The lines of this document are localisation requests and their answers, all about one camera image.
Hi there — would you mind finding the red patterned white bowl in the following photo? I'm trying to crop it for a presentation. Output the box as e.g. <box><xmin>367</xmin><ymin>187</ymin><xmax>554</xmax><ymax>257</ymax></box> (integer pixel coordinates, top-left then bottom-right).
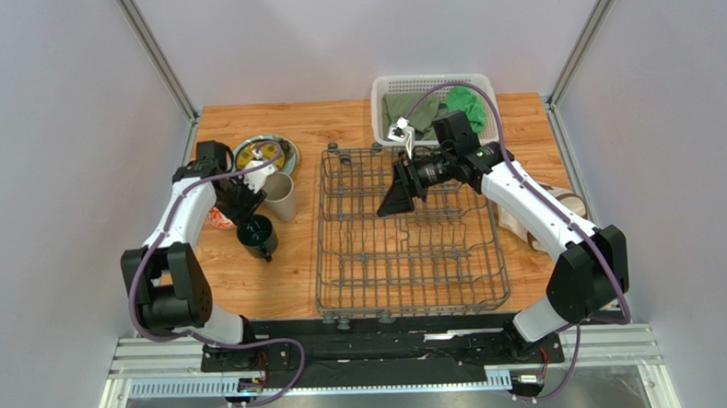
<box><xmin>205</xmin><ymin>207</ymin><xmax>235</xmax><ymax>230</ymax></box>

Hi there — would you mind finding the dark green mug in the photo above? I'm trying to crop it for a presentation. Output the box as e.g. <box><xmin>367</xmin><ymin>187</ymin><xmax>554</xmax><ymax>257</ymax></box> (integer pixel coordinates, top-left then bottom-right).
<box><xmin>237</xmin><ymin>214</ymin><xmax>278</xmax><ymax>262</ymax></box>

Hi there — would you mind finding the beige plastic cup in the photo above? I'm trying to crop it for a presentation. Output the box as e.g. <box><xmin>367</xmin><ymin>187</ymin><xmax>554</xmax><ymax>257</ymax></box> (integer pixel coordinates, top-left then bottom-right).
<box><xmin>263</xmin><ymin>171</ymin><xmax>298</xmax><ymax>222</ymax></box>

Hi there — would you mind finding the yellow patterned plate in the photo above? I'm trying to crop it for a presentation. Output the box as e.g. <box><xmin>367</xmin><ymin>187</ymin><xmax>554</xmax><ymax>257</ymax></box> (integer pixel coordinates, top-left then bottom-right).
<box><xmin>234</xmin><ymin>139</ymin><xmax>295</xmax><ymax>174</ymax></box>

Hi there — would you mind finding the pale green flower plate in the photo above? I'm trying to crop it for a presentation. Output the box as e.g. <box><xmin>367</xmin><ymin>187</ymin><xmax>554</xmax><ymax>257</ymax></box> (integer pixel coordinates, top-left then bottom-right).
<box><xmin>233</xmin><ymin>134</ymin><xmax>299</xmax><ymax>175</ymax></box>

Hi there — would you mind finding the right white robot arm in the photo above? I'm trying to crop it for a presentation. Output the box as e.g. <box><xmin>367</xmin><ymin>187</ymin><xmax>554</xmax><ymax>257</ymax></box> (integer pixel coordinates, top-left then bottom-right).
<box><xmin>377</xmin><ymin>111</ymin><xmax>629</xmax><ymax>343</ymax></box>

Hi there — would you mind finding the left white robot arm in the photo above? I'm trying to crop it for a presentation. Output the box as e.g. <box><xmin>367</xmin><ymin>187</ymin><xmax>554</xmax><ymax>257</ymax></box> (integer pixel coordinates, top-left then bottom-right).
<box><xmin>121</xmin><ymin>140</ymin><xmax>283</xmax><ymax>350</ymax></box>

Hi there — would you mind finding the olive green cloth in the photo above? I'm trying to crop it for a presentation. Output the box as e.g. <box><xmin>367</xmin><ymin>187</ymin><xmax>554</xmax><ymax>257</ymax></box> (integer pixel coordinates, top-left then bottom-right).
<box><xmin>381</xmin><ymin>93</ymin><xmax>446</xmax><ymax>141</ymax></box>

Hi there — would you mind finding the white plastic basket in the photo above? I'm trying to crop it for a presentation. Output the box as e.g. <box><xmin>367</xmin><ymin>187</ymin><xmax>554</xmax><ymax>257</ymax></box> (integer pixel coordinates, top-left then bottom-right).
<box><xmin>370</xmin><ymin>73</ymin><xmax>499</xmax><ymax>146</ymax></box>

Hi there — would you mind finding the bright green cloth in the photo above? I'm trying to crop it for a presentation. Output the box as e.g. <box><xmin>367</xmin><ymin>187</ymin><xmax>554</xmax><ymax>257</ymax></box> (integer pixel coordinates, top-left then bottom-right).
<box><xmin>443</xmin><ymin>86</ymin><xmax>488</xmax><ymax>134</ymax></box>

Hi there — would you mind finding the cream brown cap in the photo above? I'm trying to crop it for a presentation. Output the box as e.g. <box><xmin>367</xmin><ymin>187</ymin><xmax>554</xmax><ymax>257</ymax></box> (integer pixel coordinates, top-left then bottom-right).
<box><xmin>496</xmin><ymin>180</ymin><xmax>591</xmax><ymax>255</ymax></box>

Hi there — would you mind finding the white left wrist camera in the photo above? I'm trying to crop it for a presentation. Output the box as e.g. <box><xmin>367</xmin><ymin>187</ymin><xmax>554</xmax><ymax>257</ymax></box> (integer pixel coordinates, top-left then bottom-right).
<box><xmin>243</xmin><ymin>147</ymin><xmax>278</xmax><ymax>193</ymax></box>

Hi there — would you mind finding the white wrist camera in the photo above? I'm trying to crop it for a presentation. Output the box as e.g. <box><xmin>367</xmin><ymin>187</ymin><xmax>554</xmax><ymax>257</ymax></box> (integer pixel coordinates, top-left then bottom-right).
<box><xmin>243</xmin><ymin>147</ymin><xmax>278</xmax><ymax>193</ymax></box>
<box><xmin>387</xmin><ymin>117</ymin><xmax>415</xmax><ymax>159</ymax></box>

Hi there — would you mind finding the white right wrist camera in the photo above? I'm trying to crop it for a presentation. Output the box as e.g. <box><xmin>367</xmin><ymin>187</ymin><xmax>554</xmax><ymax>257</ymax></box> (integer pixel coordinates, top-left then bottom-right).
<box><xmin>387</xmin><ymin>117</ymin><xmax>415</xmax><ymax>159</ymax></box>

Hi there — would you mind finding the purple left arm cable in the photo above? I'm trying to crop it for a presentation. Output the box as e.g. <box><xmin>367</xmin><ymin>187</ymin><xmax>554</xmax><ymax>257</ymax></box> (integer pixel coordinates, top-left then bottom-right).
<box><xmin>122</xmin><ymin>139</ymin><xmax>309</xmax><ymax>408</ymax></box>

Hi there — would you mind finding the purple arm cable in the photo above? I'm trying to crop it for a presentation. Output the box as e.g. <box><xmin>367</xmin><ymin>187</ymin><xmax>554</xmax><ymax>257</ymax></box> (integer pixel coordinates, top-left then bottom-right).
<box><xmin>402</xmin><ymin>74</ymin><xmax>636</xmax><ymax>408</ymax></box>
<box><xmin>122</xmin><ymin>139</ymin><xmax>309</xmax><ymax>408</ymax></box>

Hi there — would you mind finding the grey wire dish rack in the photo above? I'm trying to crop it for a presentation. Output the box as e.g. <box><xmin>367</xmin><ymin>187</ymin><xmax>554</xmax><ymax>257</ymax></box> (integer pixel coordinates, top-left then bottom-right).
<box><xmin>314</xmin><ymin>147</ymin><xmax>511</xmax><ymax>325</ymax></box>

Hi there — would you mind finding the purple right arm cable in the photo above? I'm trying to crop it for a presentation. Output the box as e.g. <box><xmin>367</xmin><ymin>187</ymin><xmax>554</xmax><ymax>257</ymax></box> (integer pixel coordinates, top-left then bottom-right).
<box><xmin>402</xmin><ymin>74</ymin><xmax>636</xmax><ymax>408</ymax></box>

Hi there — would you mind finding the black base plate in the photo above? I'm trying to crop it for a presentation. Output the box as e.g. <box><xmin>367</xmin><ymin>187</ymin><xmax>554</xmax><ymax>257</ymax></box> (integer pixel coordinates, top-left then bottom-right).
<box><xmin>195</xmin><ymin>312</ymin><xmax>565</xmax><ymax>388</ymax></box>

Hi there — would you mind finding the aluminium frame post left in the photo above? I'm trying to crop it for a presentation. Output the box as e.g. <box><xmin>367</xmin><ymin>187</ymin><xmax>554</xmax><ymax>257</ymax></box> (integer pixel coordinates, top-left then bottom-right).
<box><xmin>115</xmin><ymin>0</ymin><xmax>199</xmax><ymax>124</ymax></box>

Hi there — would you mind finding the aluminium frame post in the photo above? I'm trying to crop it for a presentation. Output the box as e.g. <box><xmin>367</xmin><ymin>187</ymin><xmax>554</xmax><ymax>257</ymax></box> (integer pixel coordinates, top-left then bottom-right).
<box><xmin>115</xmin><ymin>0</ymin><xmax>199</xmax><ymax>124</ymax></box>
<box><xmin>547</xmin><ymin>0</ymin><xmax>616</xmax><ymax>108</ymax></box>

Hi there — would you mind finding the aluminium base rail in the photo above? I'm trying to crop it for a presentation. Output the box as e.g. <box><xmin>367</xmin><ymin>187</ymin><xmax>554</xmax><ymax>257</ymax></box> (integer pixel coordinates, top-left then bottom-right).
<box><xmin>99</xmin><ymin>313</ymin><xmax>680</xmax><ymax>408</ymax></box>

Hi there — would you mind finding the aluminium frame post right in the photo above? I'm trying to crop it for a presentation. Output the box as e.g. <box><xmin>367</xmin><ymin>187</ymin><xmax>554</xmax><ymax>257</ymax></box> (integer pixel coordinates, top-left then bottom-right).
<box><xmin>547</xmin><ymin>0</ymin><xmax>616</xmax><ymax>108</ymax></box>

